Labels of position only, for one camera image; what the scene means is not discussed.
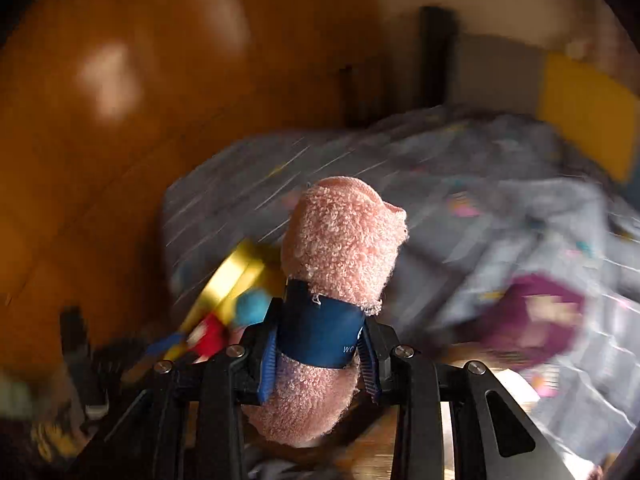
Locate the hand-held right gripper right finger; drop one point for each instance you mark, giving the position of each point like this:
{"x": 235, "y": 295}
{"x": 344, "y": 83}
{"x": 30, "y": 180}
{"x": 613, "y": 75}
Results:
{"x": 371, "y": 365}

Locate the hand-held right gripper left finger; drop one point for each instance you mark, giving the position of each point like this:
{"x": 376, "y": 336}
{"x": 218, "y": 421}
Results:
{"x": 267, "y": 365}

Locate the teal sock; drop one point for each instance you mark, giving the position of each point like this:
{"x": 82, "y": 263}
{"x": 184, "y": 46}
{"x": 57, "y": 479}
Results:
{"x": 250, "y": 307}

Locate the red sock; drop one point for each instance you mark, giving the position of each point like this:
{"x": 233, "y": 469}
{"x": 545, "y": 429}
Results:
{"x": 210, "y": 337}

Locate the gold cardboard box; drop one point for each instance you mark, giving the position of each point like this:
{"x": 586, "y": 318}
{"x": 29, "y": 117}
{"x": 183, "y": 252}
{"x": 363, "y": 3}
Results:
{"x": 235, "y": 270}

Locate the pink fluffy towel roll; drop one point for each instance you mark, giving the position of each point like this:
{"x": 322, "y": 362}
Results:
{"x": 340, "y": 240}

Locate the grey yellow blue headboard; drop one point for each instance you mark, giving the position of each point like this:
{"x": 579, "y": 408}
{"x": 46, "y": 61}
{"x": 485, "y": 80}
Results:
{"x": 580, "y": 95}

